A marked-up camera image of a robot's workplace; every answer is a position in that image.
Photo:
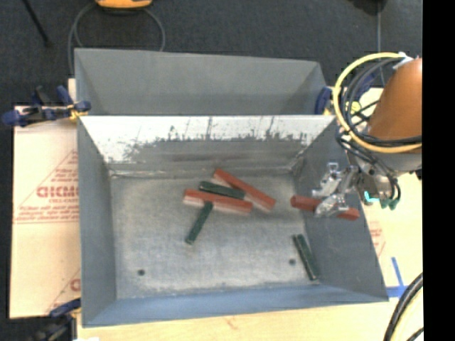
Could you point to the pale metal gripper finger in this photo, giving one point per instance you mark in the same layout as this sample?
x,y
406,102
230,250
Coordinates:
x,y
330,182
332,204

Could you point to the red-brown block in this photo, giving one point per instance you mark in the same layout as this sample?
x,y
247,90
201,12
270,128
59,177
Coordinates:
x,y
213,199
249,190
302,203

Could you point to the dark green flat block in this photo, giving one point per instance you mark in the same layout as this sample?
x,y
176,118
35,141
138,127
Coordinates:
x,y
199,223
222,189
306,258

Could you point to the grey metal bin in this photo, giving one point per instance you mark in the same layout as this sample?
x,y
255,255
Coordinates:
x,y
220,254

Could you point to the brown cardboard board red print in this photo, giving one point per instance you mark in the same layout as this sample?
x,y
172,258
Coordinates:
x,y
42,233

